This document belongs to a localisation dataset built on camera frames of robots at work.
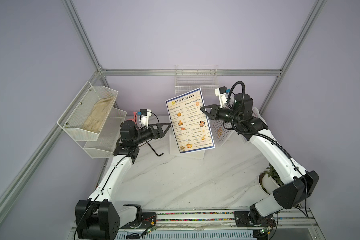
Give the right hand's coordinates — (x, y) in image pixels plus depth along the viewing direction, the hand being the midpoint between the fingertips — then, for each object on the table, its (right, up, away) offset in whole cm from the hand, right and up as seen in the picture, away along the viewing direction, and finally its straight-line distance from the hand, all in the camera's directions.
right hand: (202, 111), depth 70 cm
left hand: (-18, -8, +3) cm, 19 cm away
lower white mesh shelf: (-50, -18, +4) cm, 53 cm away
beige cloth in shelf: (-56, -4, +7) cm, 56 cm away
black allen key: (-25, -26, +27) cm, 46 cm away
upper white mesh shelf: (-61, -1, +8) cm, 62 cm away
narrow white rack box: (+39, +2, +26) cm, 46 cm away
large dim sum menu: (-6, -7, +1) cm, 9 cm away
